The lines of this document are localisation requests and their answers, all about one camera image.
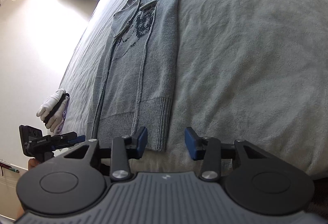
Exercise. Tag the grey knitted sweater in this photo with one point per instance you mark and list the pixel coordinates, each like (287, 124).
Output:
(135, 78)

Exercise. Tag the white glove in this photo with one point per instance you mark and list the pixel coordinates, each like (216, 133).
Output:
(53, 111)

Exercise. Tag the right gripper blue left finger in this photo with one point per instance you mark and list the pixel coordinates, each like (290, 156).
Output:
(139, 142)

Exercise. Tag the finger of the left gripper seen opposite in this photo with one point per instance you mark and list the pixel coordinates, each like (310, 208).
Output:
(66, 140)

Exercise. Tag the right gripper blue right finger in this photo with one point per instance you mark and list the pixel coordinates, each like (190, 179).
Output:
(193, 143)

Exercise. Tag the left hand holding gripper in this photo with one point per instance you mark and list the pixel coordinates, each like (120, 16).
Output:
(32, 163)

